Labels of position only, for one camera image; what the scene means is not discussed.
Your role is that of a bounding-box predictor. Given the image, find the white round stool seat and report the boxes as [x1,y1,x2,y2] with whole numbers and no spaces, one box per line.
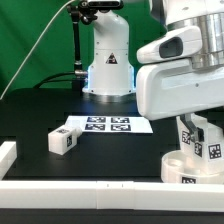
[161,150,224,184]

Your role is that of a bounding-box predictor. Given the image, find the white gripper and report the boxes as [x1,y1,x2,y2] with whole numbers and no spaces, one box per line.
[136,59,224,144]

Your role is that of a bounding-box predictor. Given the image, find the white front barrier rail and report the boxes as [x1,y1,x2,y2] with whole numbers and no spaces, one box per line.
[0,181,224,212]

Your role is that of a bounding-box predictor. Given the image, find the black cables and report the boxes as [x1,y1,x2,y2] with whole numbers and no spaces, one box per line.
[32,71,77,90]

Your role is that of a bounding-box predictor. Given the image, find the black camera on mount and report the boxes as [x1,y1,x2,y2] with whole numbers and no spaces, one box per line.
[79,0,123,10]

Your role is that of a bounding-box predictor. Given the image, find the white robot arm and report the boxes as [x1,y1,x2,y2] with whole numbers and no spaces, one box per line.
[84,0,224,142]

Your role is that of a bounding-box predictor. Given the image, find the white cable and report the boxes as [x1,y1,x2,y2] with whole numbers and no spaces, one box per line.
[0,0,76,101]

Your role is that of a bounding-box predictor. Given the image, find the paper sheet with tags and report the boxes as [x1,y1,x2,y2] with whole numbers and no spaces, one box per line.
[65,116,153,134]

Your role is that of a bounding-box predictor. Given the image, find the white left barrier block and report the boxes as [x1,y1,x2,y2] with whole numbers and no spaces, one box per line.
[0,141,17,181]

